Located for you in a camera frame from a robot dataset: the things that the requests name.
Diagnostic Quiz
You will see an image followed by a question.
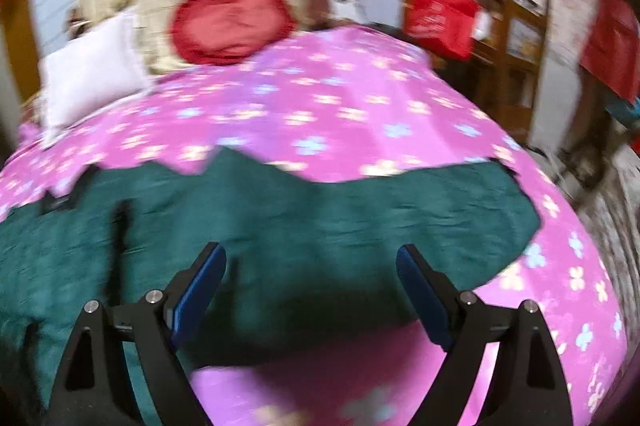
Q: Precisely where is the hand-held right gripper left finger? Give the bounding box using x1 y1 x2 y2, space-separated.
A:
45 242 227 426

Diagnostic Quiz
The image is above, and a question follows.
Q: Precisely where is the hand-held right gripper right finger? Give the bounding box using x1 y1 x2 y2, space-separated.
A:
395 244 576 426

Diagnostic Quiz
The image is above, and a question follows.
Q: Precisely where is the dark green quilted jacket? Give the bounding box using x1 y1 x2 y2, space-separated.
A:
0 146 546 426

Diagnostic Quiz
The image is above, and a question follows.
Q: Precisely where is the pink floral bed sheet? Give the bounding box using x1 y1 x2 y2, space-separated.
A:
0 26 632 426

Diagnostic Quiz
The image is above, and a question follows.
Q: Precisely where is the white pillow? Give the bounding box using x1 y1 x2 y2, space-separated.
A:
40 12 152 142

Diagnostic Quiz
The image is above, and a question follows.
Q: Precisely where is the wooden shelf rack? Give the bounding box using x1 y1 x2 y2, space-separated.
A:
450 0 552 143

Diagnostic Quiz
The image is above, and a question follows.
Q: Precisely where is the red heart-shaped cushion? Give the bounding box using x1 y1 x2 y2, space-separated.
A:
171 0 298 66

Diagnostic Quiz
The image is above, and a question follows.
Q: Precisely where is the red shopping bag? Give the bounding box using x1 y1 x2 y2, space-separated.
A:
404 0 484 60

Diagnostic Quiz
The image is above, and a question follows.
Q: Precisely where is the red hanging cloth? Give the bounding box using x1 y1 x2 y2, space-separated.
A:
579 0 640 103

